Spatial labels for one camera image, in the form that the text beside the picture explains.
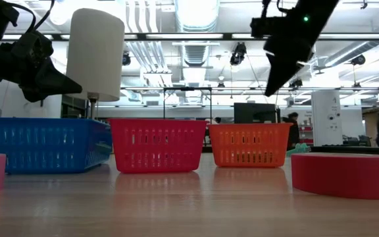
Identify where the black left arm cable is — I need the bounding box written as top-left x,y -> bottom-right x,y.
10,1 -> 38,34

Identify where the blue plastic basket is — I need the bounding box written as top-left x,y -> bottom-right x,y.
0,117 -> 113,174

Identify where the shelf with red bins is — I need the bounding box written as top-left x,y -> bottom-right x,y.
299,123 -> 314,145

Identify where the white pillar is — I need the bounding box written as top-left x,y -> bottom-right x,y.
311,90 -> 343,147

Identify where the light blue staple remover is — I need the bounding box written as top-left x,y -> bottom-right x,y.
286,143 -> 312,157

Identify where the black monitor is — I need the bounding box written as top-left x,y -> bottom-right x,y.
234,102 -> 278,124

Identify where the orange plastic basket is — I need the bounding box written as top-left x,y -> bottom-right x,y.
208,122 -> 293,168

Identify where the black overhead frame bar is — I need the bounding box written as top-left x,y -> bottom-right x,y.
0,32 -> 379,42

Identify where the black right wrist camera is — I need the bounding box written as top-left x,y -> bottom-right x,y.
250,16 -> 278,38

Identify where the red plastic basket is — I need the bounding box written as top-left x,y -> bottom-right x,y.
107,118 -> 209,174

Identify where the red tape roll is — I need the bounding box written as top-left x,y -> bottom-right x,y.
290,152 -> 379,200

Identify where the white cylindrical lamp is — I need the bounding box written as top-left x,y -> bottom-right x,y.
65,8 -> 126,120

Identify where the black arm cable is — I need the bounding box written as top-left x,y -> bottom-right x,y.
10,1 -> 38,34
261,0 -> 291,19

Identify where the silver ceiling air duct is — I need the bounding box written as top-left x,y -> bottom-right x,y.
174,0 -> 220,66

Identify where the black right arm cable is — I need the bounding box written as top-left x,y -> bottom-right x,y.
261,0 -> 291,19

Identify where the thin black camera cable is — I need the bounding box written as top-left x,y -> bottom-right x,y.
33,0 -> 56,30

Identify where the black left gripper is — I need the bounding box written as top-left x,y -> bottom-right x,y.
0,31 -> 83,103

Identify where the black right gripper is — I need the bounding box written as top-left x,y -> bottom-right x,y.
263,28 -> 320,98

